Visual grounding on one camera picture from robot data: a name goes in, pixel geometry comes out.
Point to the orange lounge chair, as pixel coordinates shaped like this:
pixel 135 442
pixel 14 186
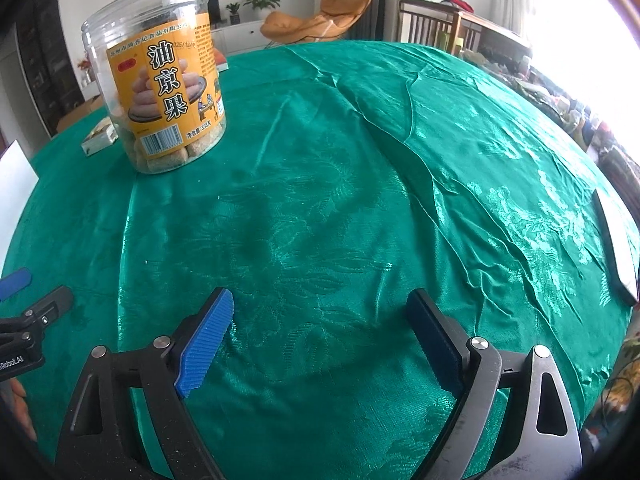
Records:
pixel 320 17

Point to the person's left hand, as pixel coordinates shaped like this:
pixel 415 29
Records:
pixel 20 410

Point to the large potted plant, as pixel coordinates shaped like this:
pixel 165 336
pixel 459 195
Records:
pixel 264 2

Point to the small printed box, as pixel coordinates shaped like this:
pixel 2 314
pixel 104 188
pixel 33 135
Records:
pixel 100 137

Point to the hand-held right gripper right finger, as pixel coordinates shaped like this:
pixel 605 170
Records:
pixel 437 337

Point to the green tablecloth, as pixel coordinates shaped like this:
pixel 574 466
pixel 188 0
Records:
pixel 350 185

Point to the white paper sheet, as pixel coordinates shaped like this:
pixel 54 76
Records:
pixel 15 190

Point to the small potted plant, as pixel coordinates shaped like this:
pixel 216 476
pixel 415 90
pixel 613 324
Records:
pixel 233 12

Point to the wooden chair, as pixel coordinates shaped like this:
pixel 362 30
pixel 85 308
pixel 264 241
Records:
pixel 460 25

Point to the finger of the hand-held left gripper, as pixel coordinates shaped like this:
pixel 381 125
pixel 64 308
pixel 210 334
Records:
pixel 52 302
pixel 15 284

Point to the red book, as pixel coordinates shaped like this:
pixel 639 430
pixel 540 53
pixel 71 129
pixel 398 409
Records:
pixel 222 62

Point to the black television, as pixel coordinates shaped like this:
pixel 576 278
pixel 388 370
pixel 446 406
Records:
pixel 214 5

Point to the white media cabinet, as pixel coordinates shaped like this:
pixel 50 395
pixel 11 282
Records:
pixel 240 37

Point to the smartphone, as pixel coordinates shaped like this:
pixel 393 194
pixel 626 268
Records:
pixel 617 245

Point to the clear jar with yellow label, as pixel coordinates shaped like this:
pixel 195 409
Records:
pixel 160 85

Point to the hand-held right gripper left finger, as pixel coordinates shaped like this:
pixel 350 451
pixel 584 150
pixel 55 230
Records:
pixel 205 342

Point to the brown cardboard box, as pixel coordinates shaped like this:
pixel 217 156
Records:
pixel 80 112

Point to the pile of assorted clutter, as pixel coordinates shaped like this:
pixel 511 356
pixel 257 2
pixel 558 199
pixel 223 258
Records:
pixel 575 95

